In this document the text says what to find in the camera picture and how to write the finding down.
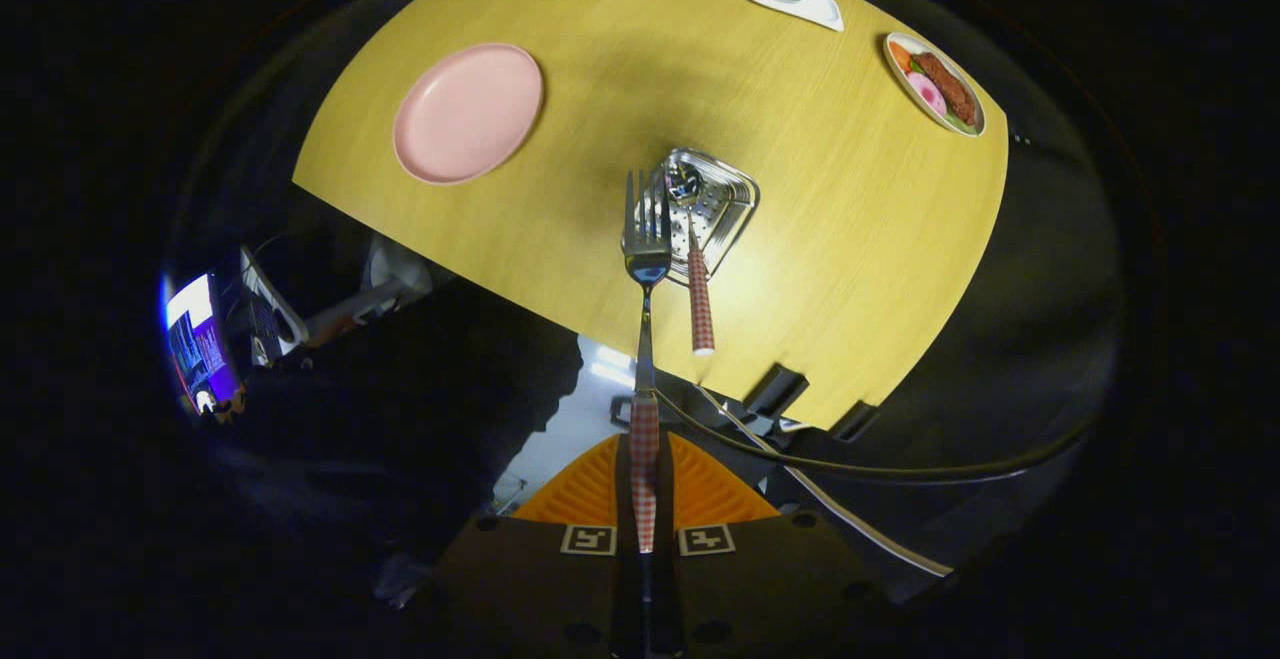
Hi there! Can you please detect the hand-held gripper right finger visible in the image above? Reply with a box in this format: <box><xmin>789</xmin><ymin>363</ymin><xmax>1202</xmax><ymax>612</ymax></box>
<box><xmin>658</xmin><ymin>431</ymin><xmax>891</xmax><ymax>659</ymax></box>

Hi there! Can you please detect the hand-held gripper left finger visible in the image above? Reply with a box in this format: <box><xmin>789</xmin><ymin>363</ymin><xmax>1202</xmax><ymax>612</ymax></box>
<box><xmin>430</xmin><ymin>432</ymin><xmax>635</xmax><ymax>659</ymax></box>

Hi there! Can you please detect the checkered handle metal spoon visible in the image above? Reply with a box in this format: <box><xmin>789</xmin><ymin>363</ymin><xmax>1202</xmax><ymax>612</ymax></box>
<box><xmin>665</xmin><ymin>161</ymin><xmax>717</xmax><ymax>356</ymax></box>

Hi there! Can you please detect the checkered handle metal fork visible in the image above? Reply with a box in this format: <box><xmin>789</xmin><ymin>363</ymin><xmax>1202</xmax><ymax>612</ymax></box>
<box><xmin>622</xmin><ymin>169</ymin><xmax>673</xmax><ymax>555</ymax></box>

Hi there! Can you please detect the person's dark clothing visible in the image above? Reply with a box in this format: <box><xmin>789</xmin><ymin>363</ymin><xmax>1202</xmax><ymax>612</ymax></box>
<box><xmin>215</xmin><ymin>284</ymin><xmax>584</xmax><ymax>580</ymax></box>

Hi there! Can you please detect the perforated metal tray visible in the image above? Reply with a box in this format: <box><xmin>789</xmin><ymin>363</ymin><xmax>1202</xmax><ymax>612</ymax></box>
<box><xmin>655</xmin><ymin>147</ymin><xmax>761</xmax><ymax>288</ymax></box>

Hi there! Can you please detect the white stand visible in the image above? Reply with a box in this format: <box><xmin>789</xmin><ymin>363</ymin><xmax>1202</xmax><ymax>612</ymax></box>
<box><xmin>305</xmin><ymin>236</ymin><xmax>434</xmax><ymax>340</ymax></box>

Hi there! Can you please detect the white flat device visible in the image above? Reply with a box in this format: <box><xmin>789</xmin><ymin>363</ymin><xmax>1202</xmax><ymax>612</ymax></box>
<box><xmin>238</xmin><ymin>244</ymin><xmax>311</xmax><ymax>345</ymax></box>

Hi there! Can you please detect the pink round plate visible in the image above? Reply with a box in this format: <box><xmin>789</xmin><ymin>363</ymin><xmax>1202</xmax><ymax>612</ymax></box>
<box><xmin>392</xmin><ymin>43</ymin><xmax>545</xmax><ymax>186</ymax></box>

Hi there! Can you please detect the lit computer monitor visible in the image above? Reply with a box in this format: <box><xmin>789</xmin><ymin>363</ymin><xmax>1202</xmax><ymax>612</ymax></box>
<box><xmin>163</xmin><ymin>274</ymin><xmax>241</xmax><ymax>415</ymax></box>

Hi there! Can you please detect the white plate of food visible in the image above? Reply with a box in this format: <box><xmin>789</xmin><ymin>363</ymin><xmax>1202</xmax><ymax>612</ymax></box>
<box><xmin>882</xmin><ymin>32</ymin><xmax>987</xmax><ymax>138</ymax></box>

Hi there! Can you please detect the black table bracket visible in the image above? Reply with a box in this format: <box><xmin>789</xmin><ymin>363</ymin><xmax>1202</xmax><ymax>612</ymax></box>
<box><xmin>745</xmin><ymin>364</ymin><xmax>809</xmax><ymax>418</ymax></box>
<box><xmin>830</xmin><ymin>401</ymin><xmax>881</xmax><ymax>443</ymax></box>

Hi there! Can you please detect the white cable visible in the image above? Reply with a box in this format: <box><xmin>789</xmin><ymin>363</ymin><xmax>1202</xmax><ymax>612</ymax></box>
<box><xmin>698</xmin><ymin>387</ymin><xmax>953</xmax><ymax>578</ymax></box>

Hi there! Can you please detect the black cable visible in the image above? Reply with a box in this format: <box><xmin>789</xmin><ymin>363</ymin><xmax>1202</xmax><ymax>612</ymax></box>
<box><xmin>655</xmin><ymin>389</ymin><xmax>1096</xmax><ymax>483</ymax></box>

